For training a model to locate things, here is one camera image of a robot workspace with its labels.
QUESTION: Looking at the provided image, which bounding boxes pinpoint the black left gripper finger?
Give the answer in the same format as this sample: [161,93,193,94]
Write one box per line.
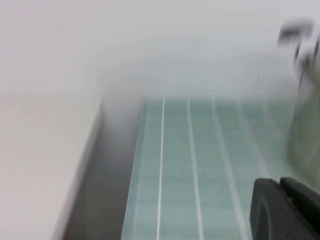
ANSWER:
[249,176,320,240]

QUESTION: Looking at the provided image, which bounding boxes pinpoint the green checked tablecloth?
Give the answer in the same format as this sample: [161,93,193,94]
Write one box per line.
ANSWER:
[123,94,320,240]

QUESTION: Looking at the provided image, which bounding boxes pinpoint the stainless steel pot black handles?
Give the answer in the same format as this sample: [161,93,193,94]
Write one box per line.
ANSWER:
[276,18,320,173]

